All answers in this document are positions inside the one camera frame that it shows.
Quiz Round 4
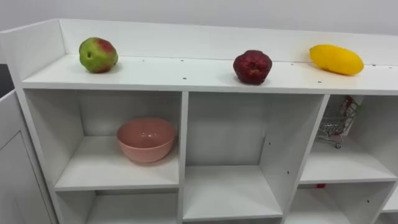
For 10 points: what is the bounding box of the yellow mango soft toy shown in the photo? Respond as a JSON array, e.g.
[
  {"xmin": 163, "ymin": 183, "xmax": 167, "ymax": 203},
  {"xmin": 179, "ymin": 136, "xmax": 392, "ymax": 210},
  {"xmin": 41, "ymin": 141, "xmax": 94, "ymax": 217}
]
[{"xmin": 308, "ymin": 44, "xmax": 365, "ymax": 77}]

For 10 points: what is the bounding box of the white shelf unit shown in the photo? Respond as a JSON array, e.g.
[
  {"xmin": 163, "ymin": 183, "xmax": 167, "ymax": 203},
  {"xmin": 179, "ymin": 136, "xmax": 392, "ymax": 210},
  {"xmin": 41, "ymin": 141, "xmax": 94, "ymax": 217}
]
[{"xmin": 0, "ymin": 17, "xmax": 398, "ymax": 224}]

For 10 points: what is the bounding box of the white cabinet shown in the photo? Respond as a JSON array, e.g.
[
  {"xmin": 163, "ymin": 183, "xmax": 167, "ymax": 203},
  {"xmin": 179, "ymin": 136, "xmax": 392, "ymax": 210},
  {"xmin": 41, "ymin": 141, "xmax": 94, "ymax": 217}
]
[{"xmin": 0, "ymin": 89, "xmax": 53, "ymax": 224}]

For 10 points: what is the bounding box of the small metal shopping cart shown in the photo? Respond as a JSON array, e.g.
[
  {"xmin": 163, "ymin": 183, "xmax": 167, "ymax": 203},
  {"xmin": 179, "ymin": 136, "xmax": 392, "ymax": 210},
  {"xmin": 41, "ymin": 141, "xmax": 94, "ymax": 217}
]
[{"xmin": 315, "ymin": 95, "xmax": 363, "ymax": 149}]

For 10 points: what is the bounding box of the dark red apple soft toy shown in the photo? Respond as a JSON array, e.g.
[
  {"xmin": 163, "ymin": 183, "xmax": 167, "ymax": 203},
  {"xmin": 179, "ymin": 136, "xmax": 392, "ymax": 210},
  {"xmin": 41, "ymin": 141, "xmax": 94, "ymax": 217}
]
[{"xmin": 233, "ymin": 49, "xmax": 273, "ymax": 86}]

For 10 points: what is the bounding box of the green red apple soft toy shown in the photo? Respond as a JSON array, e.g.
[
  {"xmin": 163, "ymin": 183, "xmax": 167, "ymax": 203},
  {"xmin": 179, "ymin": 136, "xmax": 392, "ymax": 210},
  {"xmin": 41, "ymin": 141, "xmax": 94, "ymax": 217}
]
[{"xmin": 78, "ymin": 37, "xmax": 119, "ymax": 74}]

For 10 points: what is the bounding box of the pink bowl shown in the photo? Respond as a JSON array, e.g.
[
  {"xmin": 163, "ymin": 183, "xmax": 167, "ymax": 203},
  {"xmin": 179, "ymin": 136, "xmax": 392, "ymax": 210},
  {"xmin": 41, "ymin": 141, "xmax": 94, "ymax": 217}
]
[{"xmin": 116, "ymin": 116, "xmax": 178, "ymax": 164}]

